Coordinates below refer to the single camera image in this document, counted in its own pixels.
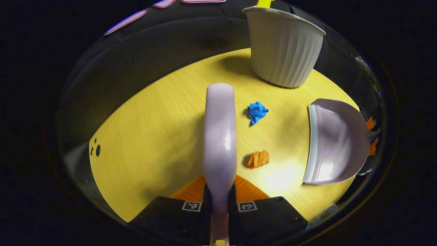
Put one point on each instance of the lilac plastic dustpan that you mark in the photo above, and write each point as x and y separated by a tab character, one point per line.
331	143

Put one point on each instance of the orange paper trash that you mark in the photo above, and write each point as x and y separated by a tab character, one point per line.
258	159

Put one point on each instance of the blue paper trash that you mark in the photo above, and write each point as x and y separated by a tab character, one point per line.
256	112

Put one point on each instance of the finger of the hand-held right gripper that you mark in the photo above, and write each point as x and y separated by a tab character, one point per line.
372	147
370	123

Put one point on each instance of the wooden desktop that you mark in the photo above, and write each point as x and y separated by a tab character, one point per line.
153	136

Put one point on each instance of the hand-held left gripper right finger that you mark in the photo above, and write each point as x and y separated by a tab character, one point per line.
266	218

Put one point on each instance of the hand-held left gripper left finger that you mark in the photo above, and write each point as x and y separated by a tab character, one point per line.
170	218

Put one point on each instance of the small lilac broom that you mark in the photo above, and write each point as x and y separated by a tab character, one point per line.
220	136

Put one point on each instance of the white ribbed garbage bin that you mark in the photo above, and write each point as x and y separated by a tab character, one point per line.
283	48

